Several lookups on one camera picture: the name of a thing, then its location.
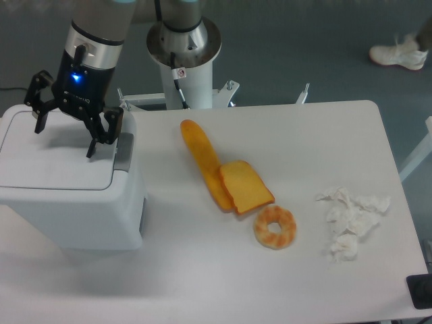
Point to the white metal frame right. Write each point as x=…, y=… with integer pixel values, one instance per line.
x=418, y=155

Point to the crumpled white tissue paper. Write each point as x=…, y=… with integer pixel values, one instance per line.
x=351, y=219

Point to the white sneaker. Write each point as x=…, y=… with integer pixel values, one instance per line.
x=406, y=54

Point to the black device at table edge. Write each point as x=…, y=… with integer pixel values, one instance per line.
x=419, y=287

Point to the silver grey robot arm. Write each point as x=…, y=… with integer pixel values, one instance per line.
x=94, y=43

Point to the orange toast slice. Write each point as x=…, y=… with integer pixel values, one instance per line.
x=244, y=186

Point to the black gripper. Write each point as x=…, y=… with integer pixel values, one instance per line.
x=82, y=83

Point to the glazed ring donut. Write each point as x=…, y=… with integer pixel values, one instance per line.
x=275, y=227

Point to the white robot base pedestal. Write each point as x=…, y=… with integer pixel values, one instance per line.
x=185, y=62

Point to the long orange baguette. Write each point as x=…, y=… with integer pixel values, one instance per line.
x=207, y=161

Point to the white trash can body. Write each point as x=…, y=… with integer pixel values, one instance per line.
x=108, y=219

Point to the white trash can lid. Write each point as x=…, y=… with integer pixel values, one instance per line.
x=53, y=159

